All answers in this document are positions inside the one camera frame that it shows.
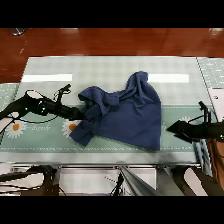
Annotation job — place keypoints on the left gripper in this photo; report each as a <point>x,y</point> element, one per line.
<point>71,112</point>

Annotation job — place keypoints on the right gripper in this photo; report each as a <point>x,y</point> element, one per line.
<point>188,130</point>

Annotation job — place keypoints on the blue T-shirt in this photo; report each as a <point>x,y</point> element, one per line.
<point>133,116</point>

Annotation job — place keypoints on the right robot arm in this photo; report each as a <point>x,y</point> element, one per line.
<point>213,128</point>

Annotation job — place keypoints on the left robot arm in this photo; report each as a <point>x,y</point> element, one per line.
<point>23,103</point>

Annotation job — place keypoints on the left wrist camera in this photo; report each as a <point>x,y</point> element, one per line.
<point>62,90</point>

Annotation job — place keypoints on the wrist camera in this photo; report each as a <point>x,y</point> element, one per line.
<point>205,111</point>
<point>62,90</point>

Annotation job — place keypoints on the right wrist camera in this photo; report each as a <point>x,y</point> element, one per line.
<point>205,111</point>

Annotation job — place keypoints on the silver frame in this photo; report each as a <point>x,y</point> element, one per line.
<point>140,181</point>

